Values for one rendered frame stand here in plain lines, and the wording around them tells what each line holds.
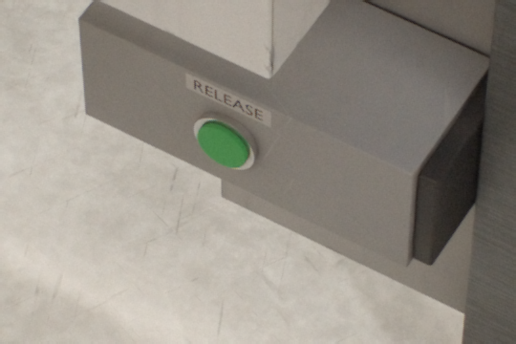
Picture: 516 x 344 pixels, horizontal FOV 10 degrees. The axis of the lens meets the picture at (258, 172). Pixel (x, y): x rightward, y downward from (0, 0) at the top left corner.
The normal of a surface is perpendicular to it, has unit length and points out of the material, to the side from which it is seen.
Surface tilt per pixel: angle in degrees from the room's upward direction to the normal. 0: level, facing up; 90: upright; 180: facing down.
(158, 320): 0
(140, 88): 90
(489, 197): 90
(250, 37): 90
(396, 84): 0
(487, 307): 90
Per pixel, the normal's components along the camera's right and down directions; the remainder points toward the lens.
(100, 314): 0.00, -0.60
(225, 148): -0.51, 0.69
